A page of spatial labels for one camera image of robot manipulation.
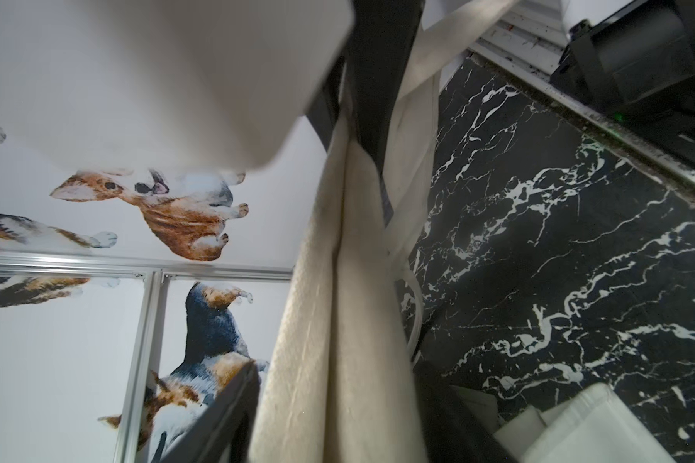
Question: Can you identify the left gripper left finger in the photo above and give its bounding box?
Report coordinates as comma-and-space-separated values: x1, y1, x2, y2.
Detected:
158, 362, 260, 463

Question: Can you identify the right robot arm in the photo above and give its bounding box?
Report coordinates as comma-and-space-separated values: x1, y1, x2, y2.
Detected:
550, 0, 695, 167

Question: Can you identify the cream canvas bag with photo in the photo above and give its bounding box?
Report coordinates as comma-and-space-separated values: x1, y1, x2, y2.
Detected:
0, 1, 512, 462

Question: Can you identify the cream bag with yellow handles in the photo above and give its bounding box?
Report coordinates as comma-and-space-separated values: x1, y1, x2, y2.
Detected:
452, 383, 674, 462

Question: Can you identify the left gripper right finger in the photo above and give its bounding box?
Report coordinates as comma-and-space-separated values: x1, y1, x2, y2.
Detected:
413, 361, 515, 462

